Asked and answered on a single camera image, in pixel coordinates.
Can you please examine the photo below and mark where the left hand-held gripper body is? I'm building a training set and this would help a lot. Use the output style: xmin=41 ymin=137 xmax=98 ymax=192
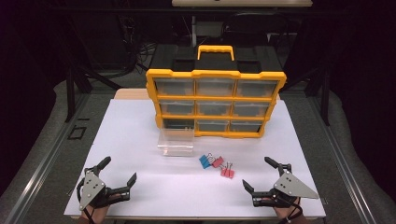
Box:
xmin=76 ymin=167 xmax=131 ymax=211

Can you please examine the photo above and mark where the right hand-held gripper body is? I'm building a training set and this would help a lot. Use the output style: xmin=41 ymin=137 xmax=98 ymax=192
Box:
xmin=251 ymin=161 xmax=320 ymax=209

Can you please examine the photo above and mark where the red binder clip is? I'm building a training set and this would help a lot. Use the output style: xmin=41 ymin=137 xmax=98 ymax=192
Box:
xmin=207 ymin=152 xmax=225 ymax=169
xmin=219 ymin=161 xmax=235 ymax=179

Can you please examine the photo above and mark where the blue binder clip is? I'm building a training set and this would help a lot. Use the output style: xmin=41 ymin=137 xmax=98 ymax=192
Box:
xmin=198 ymin=153 xmax=214 ymax=170

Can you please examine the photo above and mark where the clear plastic drawer tray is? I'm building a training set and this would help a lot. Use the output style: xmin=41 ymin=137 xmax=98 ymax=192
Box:
xmin=157 ymin=126 xmax=196 ymax=158

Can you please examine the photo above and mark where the yellow black organizer cabinet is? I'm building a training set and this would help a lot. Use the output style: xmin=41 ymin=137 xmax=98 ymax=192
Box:
xmin=145 ymin=45 xmax=288 ymax=139

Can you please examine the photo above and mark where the person's left hand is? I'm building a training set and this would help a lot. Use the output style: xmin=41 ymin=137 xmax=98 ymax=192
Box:
xmin=81 ymin=193 xmax=123 ymax=221

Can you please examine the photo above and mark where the person's right hand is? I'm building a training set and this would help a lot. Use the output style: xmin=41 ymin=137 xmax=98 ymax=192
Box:
xmin=273 ymin=204 xmax=303 ymax=221

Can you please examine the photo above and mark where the black metal stand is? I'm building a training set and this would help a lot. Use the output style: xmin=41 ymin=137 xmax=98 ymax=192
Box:
xmin=279 ymin=66 xmax=332 ymax=127
xmin=64 ymin=66 xmax=123 ymax=123

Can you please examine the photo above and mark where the grid of clear organizer drawers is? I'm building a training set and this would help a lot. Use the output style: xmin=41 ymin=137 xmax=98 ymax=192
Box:
xmin=154 ymin=77 xmax=278 ymax=133

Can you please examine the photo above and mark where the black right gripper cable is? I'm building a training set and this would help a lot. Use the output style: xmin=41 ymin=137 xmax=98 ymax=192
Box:
xmin=277 ymin=196 xmax=304 ymax=224

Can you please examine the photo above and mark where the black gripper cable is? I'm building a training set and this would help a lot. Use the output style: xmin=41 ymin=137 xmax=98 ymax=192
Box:
xmin=76 ymin=178 xmax=96 ymax=224
xmin=277 ymin=196 xmax=304 ymax=224

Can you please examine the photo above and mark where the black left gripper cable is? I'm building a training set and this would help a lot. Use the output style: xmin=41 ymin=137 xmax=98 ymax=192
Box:
xmin=76 ymin=178 xmax=96 ymax=224

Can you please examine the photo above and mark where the metal floor rail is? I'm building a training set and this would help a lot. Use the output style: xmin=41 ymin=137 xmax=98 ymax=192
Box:
xmin=4 ymin=92 xmax=92 ymax=224
xmin=306 ymin=96 xmax=378 ymax=224

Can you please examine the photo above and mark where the bundle of black cables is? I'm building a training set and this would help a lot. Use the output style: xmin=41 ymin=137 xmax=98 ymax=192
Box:
xmin=120 ymin=15 xmax=158 ymax=75

